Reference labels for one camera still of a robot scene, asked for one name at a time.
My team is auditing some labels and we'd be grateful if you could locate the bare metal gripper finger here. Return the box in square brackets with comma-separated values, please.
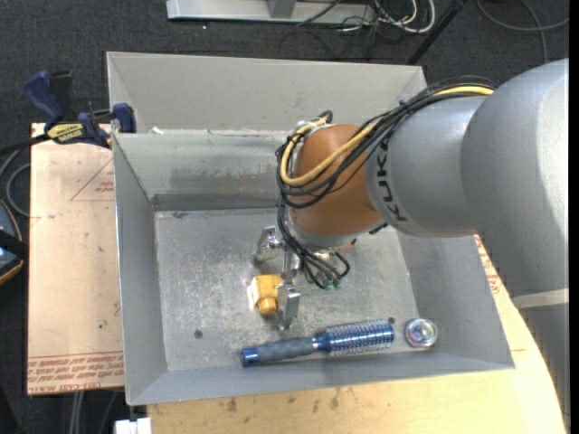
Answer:
[253, 224, 285, 262]
[276, 282, 302, 332]

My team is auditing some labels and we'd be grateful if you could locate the blue hairbrush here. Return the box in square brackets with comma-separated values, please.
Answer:
[239, 318, 396, 369]

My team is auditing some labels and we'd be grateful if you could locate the yellow and white plastic toy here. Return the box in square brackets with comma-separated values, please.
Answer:
[247, 273, 285, 319]

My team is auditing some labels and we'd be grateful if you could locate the clear glass round knob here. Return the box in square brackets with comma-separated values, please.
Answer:
[403, 317, 440, 349]

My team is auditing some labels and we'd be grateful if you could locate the grey metal bin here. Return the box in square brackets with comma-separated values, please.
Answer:
[106, 51, 516, 407]

